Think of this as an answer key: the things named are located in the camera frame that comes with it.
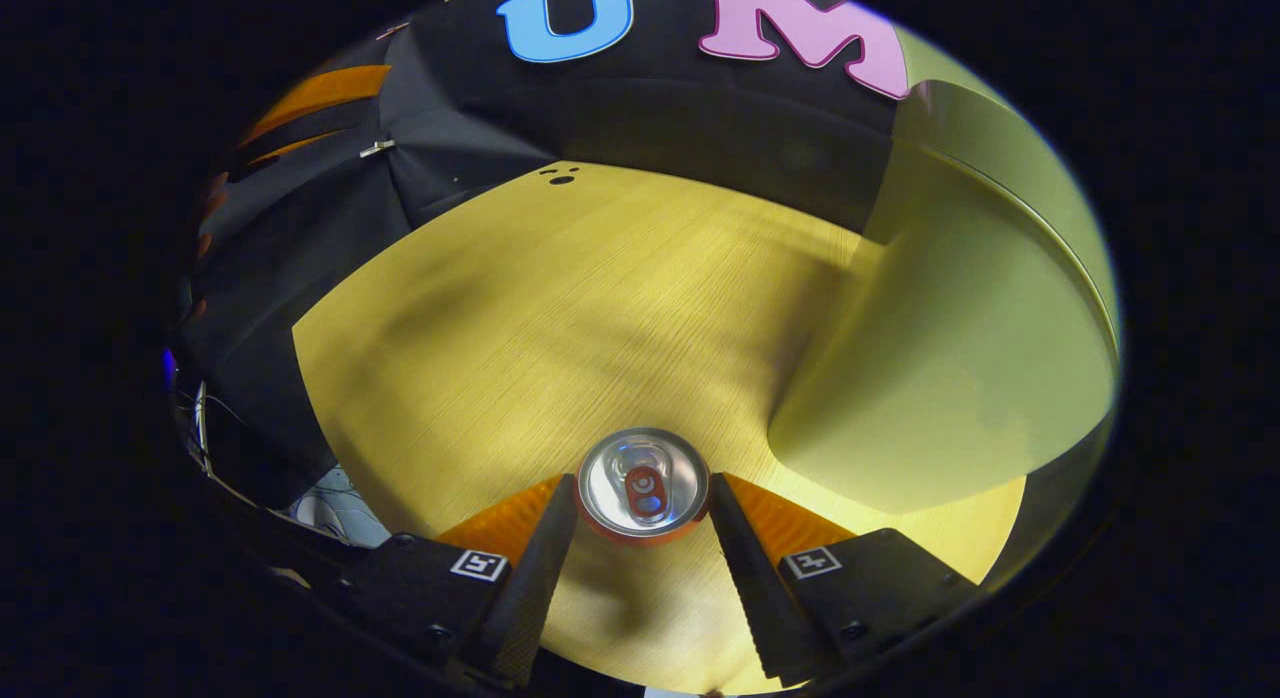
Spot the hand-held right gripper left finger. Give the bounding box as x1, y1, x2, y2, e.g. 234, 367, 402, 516
335, 473, 579, 689

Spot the pale green garbage bin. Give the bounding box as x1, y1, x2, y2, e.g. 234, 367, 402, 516
767, 26, 1123, 516

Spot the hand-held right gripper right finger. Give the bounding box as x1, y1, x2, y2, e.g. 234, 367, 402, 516
708, 471, 986, 684

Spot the wooden desktop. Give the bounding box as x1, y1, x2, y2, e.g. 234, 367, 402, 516
292, 161, 1029, 695

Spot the black backdrop cloth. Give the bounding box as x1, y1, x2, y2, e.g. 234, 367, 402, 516
175, 0, 911, 509

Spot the silver red pop can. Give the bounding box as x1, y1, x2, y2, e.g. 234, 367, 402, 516
577, 427, 712, 548

